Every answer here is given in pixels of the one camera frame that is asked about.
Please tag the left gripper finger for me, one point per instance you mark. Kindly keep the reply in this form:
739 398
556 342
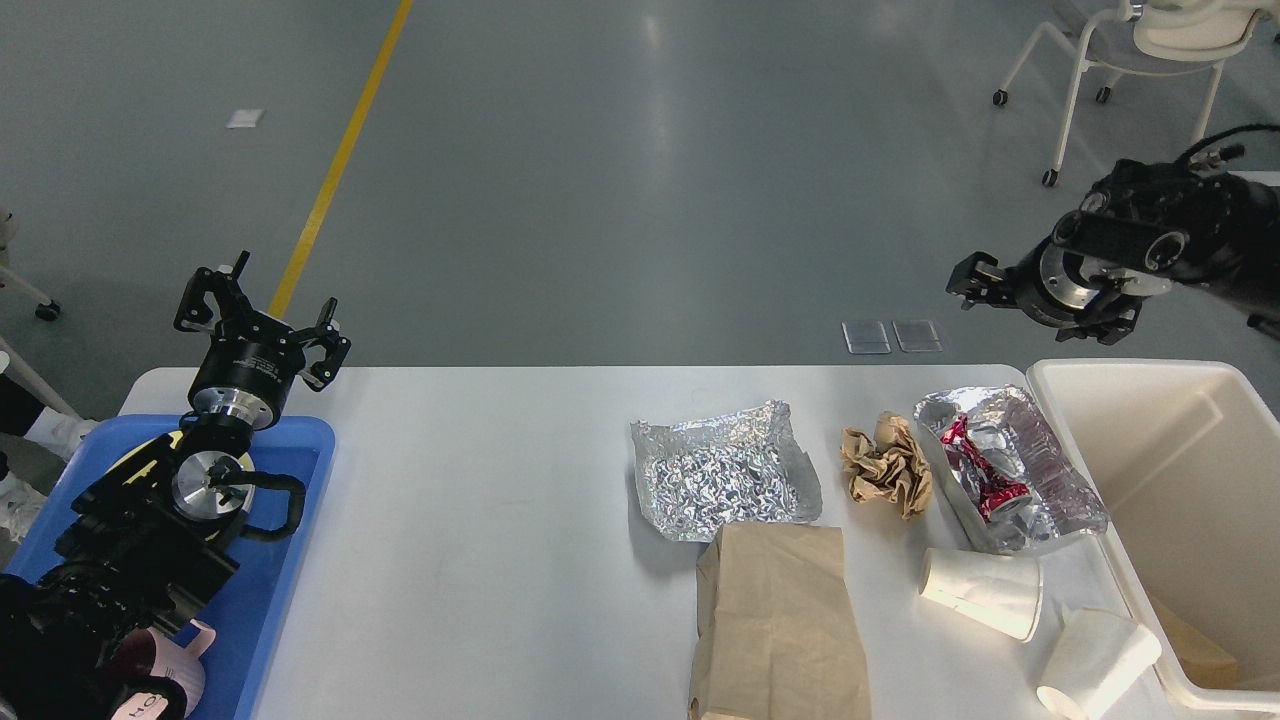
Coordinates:
213 303
317 353

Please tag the yellow plastic plate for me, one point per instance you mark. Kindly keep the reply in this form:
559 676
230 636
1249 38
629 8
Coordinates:
215 514

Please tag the person in black clothes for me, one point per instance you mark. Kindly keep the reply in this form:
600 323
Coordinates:
25 416

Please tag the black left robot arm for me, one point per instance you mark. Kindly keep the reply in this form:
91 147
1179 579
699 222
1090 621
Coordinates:
149 543

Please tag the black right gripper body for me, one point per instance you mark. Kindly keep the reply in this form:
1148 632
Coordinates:
1057 287

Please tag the crumpled aluminium foil sheet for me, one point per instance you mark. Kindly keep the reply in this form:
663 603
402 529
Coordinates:
693 477

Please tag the crumpled brown paper ball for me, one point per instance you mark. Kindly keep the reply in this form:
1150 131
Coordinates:
887 464

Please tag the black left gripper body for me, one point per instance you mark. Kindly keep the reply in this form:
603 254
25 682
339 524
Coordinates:
247 380

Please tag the white wheeled chair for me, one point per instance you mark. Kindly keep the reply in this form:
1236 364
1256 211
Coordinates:
1162 39

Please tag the beige plastic bin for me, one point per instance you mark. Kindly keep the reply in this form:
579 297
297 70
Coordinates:
1184 456

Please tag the clear floor plate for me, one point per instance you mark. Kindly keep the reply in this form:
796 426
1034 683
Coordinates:
866 338
917 336

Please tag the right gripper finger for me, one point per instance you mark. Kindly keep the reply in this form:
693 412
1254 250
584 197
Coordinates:
978 280
1106 330

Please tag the white bar on floor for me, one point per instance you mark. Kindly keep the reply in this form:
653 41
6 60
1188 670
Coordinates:
1269 178

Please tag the left clear floor plate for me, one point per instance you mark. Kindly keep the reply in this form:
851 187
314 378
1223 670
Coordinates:
866 338

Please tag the right clear floor plate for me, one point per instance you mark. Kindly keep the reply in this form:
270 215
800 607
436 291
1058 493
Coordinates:
917 336

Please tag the brown paper bag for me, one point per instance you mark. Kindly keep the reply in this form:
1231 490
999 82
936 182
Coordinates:
777 637
1204 662

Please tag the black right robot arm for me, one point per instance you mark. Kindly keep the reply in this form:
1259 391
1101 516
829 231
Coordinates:
1139 231

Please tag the blue plastic tray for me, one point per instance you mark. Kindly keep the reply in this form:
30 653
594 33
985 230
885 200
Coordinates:
249 612

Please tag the pink ribbed mug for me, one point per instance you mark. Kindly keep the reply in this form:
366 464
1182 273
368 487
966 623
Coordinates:
151 654

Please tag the white paper cup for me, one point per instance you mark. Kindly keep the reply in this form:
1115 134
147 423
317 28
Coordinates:
1002 592
1099 655

